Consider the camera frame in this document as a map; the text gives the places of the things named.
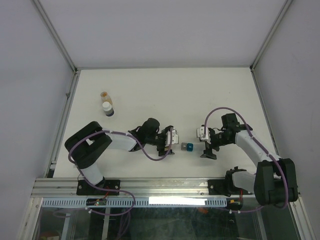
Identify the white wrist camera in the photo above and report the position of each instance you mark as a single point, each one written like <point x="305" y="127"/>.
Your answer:
<point x="202" y="133"/>
<point x="172" y="137"/>

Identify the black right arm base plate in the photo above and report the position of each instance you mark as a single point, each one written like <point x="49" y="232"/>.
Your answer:
<point x="228" y="187"/>

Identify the white slotted cable duct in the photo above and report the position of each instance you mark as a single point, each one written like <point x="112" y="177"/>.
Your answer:
<point x="139" y="202"/>

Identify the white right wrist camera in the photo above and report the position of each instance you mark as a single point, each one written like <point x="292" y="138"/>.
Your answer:
<point x="202" y="133"/>

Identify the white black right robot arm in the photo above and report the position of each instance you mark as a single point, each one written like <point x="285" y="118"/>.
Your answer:
<point x="274" y="181"/>

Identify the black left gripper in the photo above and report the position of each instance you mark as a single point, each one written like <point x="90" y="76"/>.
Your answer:
<point x="161" y="151"/>

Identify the aluminium frame rail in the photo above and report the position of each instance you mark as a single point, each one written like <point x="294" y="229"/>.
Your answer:
<point x="140" y="187"/>

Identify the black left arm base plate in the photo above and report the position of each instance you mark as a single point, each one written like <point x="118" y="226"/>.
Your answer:
<point x="110" y="187"/>

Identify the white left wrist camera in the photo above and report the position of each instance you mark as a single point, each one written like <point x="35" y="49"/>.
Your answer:
<point x="172" y="137"/>

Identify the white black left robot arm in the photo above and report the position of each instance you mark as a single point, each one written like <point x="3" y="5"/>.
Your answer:
<point x="89" y="143"/>

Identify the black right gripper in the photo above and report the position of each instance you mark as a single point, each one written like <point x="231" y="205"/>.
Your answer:
<point x="208" y="153"/>

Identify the clear vial orange pills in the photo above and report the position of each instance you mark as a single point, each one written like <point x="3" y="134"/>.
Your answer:
<point x="105" y="97"/>

